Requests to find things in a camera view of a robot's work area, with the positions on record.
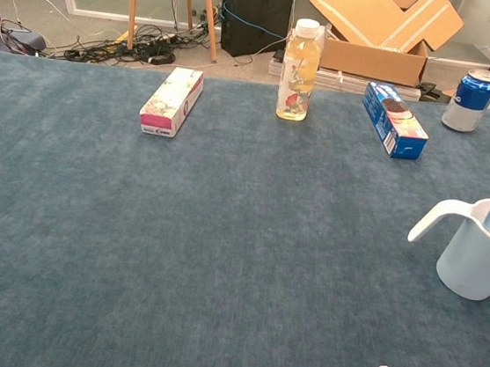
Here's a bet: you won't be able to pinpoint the white cup with handle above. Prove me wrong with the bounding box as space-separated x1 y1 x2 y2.
401 188 490 304

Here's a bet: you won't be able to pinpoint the blue soda can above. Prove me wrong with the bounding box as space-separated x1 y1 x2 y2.
439 66 490 136

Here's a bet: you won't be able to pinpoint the blue cookie box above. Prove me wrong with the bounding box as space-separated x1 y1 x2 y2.
355 79 435 164

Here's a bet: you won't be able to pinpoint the cardboard box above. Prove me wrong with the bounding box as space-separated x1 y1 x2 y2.
300 0 467 92

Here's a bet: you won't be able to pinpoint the yellow juice bottle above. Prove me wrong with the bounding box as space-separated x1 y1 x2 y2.
274 16 327 125

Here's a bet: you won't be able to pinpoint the floral pink white box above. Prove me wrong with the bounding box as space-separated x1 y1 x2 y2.
136 63 207 142

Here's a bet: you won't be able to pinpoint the black computer tower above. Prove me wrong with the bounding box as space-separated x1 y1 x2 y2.
215 0 294 64

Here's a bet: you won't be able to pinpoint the blue table mat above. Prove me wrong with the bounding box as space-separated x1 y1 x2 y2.
0 51 490 367

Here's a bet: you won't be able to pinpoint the wooden easel legs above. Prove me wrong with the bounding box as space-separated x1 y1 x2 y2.
121 0 225 64

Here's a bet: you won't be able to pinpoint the blue grey machine base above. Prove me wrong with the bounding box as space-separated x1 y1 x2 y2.
0 0 53 59

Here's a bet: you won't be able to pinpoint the blue network cable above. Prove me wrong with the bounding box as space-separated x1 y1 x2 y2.
220 6 292 40

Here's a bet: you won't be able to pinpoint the tangle of floor cables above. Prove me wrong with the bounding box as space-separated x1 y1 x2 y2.
48 11 222 78

